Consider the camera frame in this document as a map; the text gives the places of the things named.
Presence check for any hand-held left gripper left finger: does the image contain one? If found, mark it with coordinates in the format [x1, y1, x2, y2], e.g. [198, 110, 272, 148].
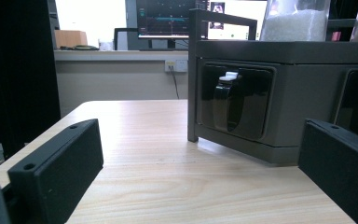
[7, 118, 104, 224]

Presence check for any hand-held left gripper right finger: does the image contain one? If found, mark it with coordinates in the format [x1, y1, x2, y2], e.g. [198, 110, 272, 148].
[297, 118, 358, 224]

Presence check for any dark grey corner rack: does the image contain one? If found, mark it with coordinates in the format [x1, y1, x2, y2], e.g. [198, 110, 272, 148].
[186, 7, 358, 167]

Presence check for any brown cardboard box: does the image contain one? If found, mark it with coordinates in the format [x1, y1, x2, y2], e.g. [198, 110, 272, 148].
[54, 29, 89, 49]

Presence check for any white cup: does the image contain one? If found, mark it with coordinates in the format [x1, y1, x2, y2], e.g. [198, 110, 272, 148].
[98, 39, 115, 51]

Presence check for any black framed panel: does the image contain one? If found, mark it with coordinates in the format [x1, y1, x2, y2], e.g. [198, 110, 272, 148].
[113, 27, 140, 51]

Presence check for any bright computer monitor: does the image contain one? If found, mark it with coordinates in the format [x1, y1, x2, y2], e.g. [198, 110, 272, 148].
[207, 0, 269, 41]

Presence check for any dark computer monitor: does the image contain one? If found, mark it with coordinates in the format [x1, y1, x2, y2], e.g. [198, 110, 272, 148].
[135, 0, 210, 40]

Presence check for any black power cable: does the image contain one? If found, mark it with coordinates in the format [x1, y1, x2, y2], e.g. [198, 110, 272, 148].
[169, 65, 182, 101]

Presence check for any white wall socket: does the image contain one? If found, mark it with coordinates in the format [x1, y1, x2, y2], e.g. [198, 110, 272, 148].
[164, 59, 188, 74]

